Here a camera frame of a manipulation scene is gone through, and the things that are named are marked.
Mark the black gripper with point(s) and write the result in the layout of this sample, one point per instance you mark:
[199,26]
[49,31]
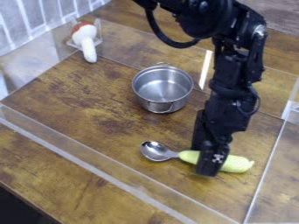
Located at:
[223,117]

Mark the red white toy mushroom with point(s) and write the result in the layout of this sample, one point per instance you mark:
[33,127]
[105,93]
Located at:
[83,34]

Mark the clear acrylic enclosure wall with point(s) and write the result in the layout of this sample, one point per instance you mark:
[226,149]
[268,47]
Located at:
[152,192]

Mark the small steel pot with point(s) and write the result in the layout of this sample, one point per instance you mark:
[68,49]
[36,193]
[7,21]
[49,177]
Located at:
[161,87]

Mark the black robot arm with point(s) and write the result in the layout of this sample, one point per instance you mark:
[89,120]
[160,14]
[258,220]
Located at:
[238,32]

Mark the green handled metal spoon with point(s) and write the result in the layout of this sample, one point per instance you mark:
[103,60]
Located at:
[157,152]

